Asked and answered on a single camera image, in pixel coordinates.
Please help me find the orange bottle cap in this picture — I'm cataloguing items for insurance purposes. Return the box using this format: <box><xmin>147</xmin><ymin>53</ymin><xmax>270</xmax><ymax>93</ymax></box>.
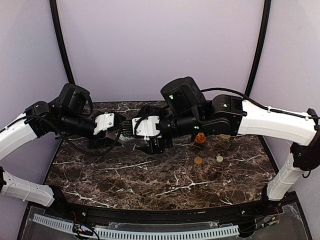
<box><xmin>194</xmin><ymin>156</ymin><xmax>203</xmax><ymax>166</ymax></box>

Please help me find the orange juice bottle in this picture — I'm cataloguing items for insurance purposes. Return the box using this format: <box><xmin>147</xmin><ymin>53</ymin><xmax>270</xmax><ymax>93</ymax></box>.
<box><xmin>194</xmin><ymin>132</ymin><xmax>207</xmax><ymax>145</ymax></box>

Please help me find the cream bottle cap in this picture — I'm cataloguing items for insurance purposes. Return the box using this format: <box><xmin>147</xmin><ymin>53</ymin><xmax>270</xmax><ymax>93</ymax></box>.
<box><xmin>216</xmin><ymin>156</ymin><xmax>223</xmax><ymax>163</ymax></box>

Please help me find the yellow tea bottle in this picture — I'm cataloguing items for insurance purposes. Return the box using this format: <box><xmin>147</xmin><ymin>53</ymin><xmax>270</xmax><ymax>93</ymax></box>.
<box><xmin>219</xmin><ymin>134</ymin><xmax>231</xmax><ymax>141</ymax></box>

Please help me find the green cap coffee bottle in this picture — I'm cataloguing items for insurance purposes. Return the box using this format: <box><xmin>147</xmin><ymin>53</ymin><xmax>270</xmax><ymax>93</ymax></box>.
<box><xmin>118</xmin><ymin>134</ymin><xmax>136</xmax><ymax>144</ymax></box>

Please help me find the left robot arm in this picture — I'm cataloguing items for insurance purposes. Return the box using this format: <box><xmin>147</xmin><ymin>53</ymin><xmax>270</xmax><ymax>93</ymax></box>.
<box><xmin>0</xmin><ymin>83</ymin><xmax>119</xmax><ymax>207</ymax></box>

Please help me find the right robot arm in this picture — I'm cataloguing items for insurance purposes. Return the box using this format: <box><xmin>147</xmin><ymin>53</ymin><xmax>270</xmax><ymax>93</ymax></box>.
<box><xmin>131</xmin><ymin>76</ymin><xmax>320</xmax><ymax>202</ymax></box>

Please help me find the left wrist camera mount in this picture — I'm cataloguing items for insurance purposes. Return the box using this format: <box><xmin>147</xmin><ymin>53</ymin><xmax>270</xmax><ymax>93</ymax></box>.
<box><xmin>93</xmin><ymin>112</ymin><xmax>126</xmax><ymax>136</ymax></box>

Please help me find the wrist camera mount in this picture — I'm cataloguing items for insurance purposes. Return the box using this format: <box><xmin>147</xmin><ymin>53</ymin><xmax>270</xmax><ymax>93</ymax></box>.
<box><xmin>131</xmin><ymin>105</ymin><xmax>164</xmax><ymax>140</ymax></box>
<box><xmin>93</xmin><ymin>112</ymin><xmax>126</xmax><ymax>136</ymax></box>

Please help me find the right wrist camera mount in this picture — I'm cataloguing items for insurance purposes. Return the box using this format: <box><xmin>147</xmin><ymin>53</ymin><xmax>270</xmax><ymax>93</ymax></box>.
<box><xmin>131</xmin><ymin>105</ymin><xmax>164</xmax><ymax>140</ymax></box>

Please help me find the black front rail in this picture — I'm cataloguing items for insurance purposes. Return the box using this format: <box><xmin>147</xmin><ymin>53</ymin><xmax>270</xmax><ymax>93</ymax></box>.
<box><xmin>67</xmin><ymin>200</ymin><xmax>261</xmax><ymax>225</ymax></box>

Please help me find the white slotted cable duct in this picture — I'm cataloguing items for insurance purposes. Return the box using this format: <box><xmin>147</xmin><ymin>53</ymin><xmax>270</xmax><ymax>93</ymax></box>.
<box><xmin>32</xmin><ymin>213</ymin><xmax>240</xmax><ymax>240</ymax></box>

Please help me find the left black frame post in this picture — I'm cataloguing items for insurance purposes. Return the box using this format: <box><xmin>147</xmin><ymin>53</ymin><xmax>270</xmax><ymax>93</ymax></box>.
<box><xmin>49</xmin><ymin>0</ymin><xmax>76</xmax><ymax>85</ymax></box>

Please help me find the black frame post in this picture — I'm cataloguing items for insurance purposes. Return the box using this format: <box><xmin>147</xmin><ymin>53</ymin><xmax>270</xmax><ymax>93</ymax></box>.
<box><xmin>49</xmin><ymin>0</ymin><xmax>76</xmax><ymax>85</ymax></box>
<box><xmin>244</xmin><ymin>0</ymin><xmax>272</xmax><ymax>96</ymax></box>

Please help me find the right black frame post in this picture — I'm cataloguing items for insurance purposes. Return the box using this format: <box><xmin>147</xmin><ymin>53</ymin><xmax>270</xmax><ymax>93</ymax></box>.
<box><xmin>244</xmin><ymin>0</ymin><xmax>272</xmax><ymax>96</ymax></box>

